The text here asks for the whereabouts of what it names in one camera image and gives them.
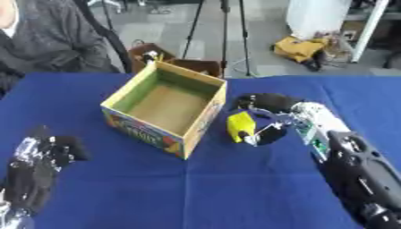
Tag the yellow block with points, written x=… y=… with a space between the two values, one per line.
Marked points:
x=240 y=126

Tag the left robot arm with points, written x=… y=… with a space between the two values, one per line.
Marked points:
x=10 y=216

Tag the white cabinet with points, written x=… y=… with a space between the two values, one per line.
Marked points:
x=334 y=23

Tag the person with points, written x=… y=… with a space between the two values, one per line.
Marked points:
x=44 y=38

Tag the open cardboard box green inside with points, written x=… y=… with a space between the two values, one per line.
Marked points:
x=167 y=108

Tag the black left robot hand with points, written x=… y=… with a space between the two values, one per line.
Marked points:
x=36 y=173

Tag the black tripod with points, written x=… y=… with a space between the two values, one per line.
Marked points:
x=222 y=32

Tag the yellow bag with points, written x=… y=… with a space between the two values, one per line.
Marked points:
x=300 y=49

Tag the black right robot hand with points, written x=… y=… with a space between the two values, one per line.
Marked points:
x=271 y=101

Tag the brown cardboard box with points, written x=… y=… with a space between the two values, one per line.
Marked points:
x=172 y=61

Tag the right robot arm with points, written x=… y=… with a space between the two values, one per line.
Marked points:
x=355 y=161

